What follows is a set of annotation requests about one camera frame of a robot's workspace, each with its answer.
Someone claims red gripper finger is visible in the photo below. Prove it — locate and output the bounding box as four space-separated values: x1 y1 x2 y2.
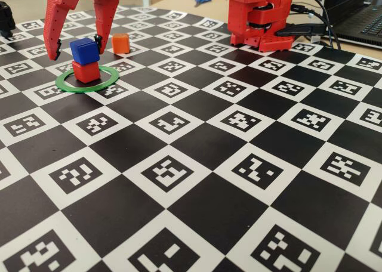
43 0 87 61
93 0 120 55

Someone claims orange cube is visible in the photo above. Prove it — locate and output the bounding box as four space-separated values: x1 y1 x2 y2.
111 33 131 54

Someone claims blue cube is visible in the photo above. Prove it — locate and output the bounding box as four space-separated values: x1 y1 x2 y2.
69 38 101 66

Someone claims red cube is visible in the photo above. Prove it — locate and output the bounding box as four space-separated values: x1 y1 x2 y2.
71 60 100 84

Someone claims black clamp device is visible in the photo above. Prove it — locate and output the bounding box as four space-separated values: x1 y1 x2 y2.
0 1 16 42

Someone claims black power plug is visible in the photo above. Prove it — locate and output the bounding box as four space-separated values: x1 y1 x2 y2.
275 23 325 37

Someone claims black white marker mat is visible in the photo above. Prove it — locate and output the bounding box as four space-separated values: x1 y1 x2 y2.
0 5 382 272

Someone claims black laptop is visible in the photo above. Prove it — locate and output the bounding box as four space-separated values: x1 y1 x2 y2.
324 0 382 51

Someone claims green ring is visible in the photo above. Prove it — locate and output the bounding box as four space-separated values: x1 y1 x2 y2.
56 65 120 94

